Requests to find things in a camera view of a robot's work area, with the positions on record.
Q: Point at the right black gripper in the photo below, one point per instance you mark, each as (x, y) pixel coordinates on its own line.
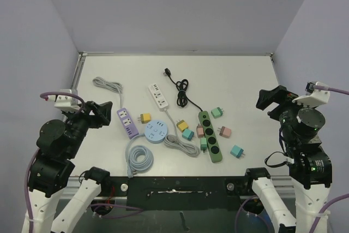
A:
(280, 105)

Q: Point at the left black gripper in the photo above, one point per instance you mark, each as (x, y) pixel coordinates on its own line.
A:
(103, 108)

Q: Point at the green charger top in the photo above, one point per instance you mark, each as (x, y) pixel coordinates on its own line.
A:
(217, 112)

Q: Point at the green charger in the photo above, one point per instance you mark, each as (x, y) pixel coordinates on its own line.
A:
(217, 112)
(203, 144)

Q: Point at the pink charger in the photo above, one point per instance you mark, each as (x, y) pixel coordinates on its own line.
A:
(199, 131)
(225, 132)

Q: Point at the green power strip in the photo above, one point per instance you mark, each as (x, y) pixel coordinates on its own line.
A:
(212, 143)

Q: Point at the green charger bottom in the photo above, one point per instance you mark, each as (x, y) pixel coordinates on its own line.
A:
(203, 144)

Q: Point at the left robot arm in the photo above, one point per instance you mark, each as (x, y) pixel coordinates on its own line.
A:
(50, 168)

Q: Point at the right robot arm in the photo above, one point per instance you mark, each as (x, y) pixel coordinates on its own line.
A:
(310, 168)

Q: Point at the yellow charger left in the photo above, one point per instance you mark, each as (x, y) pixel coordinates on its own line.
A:
(144, 118)

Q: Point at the yellow charger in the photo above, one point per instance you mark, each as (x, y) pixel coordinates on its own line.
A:
(182, 125)
(144, 118)

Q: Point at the round blue power strip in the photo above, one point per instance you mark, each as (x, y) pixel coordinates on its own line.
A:
(156, 131)

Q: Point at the white power strip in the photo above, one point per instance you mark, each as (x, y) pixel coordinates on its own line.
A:
(158, 97)

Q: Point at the teal charger right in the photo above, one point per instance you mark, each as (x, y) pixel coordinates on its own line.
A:
(237, 151)

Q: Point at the teal charger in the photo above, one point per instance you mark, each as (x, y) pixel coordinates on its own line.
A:
(237, 151)
(188, 134)

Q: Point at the yellow charger centre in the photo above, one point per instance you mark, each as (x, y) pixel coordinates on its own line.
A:
(182, 125)

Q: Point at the teal charger centre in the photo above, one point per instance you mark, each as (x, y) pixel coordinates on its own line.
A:
(188, 134)

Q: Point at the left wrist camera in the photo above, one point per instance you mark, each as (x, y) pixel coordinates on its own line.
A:
(66, 103)

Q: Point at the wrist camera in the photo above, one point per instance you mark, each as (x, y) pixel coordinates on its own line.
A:
(317, 94)
(66, 103)

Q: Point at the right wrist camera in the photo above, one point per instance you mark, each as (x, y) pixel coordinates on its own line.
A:
(317, 94)

